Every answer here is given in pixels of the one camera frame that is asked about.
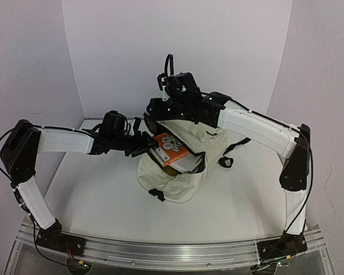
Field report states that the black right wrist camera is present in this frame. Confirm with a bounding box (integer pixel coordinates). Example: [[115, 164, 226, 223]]
[[157, 54, 202, 102]]

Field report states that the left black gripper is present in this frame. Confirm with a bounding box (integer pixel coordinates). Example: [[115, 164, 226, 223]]
[[110, 129, 158, 157]]

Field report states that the yellow plastic folder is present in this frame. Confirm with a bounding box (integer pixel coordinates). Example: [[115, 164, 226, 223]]
[[164, 167, 179, 176]]

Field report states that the white palm leaf book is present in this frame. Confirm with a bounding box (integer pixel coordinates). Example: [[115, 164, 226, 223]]
[[170, 154, 203, 174]]

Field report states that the beige canvas backpack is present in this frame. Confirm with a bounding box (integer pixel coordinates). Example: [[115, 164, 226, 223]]
[[136, 114, 252, 204]]

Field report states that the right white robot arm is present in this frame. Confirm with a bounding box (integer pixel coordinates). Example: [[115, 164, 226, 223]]
[[137, 98, 308, 243]]

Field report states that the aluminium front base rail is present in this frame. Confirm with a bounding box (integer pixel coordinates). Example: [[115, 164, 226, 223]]
[[4, 219, 334, 274]]

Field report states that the aluminium table edge rail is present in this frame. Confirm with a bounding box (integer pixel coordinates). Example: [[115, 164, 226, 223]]
[[84, 116, 266, 124]]

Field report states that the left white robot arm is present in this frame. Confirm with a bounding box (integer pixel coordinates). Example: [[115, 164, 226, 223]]
[[0, 119, 157, 249]]

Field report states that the orange comic book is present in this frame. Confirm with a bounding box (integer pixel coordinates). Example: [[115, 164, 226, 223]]
[[150, 133, 190, 167]]

